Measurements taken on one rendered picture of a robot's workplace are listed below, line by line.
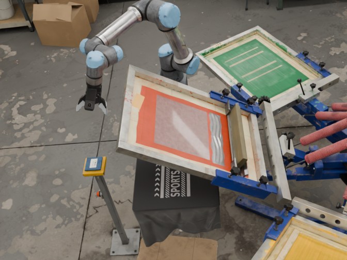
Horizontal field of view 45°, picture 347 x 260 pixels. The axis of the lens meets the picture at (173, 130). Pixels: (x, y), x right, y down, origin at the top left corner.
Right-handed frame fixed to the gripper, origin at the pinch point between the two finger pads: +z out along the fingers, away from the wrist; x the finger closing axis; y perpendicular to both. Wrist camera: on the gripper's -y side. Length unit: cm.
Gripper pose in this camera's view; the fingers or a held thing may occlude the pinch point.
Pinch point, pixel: (91, 114)
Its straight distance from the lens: 214.4
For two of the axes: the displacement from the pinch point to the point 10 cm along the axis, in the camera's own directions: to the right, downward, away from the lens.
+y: 0.1, -7.2, 6.9
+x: -9.8, -1.3, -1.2
